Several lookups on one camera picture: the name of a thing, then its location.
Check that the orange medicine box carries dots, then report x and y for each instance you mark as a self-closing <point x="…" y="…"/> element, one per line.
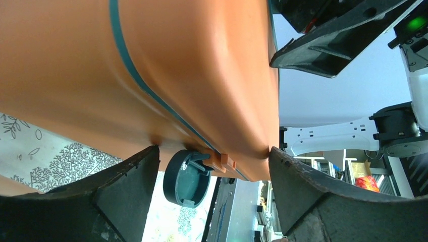
<point x="119" y="76"/>

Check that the floral table mat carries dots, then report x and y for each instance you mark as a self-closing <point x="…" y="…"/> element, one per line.
<point x="34" y="160"/>

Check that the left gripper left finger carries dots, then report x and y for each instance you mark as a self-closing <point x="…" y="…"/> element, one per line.
<point x="111" y="205"/>

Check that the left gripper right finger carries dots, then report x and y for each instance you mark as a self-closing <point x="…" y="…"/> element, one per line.
<point x="314" y="206"/>

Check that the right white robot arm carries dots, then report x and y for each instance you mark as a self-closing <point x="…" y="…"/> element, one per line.
<point x="397" y="131"/>

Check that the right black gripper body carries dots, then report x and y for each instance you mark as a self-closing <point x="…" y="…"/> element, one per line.
<point x="304" y="15"/>

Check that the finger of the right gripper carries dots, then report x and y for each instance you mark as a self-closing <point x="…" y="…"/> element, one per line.
<point x="329" y="48"/>

